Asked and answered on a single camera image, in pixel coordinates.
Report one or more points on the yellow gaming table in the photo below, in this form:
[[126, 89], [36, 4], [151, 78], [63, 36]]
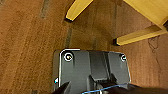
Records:
[[143, 10]]

